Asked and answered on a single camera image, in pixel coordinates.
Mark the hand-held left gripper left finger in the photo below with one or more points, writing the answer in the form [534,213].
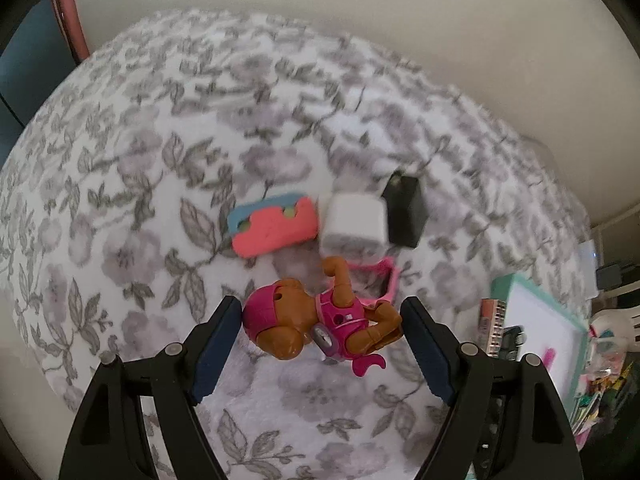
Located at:
[215,355]

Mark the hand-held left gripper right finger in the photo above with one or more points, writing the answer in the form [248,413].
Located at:
[432,355]

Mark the gold patterned lighter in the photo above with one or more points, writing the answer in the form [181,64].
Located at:
[492,327]

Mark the brown pink dog toy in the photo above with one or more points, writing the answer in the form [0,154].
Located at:
[345,320]

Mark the teal cardboard box tray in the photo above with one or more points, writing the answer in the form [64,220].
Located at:
[540,320]

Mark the orange blue toy knife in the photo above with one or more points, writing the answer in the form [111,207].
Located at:
[275,232]

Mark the black plug charger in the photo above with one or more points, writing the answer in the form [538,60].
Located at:
[405,210]

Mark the white plug charger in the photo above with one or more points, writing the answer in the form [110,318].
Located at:
[352,225]

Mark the pile of colourful small toys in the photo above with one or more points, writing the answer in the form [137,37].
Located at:
[600,390]

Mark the white power strip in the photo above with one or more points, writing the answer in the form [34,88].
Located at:
[587,265]

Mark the black power adapter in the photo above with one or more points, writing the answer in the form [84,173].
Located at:
[607,276]

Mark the floral fleece blanket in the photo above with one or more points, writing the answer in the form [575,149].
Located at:
[150,160]

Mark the dark blue panel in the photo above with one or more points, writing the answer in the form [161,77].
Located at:
[30,70]

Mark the pink board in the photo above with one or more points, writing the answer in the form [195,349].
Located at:
[70,20]

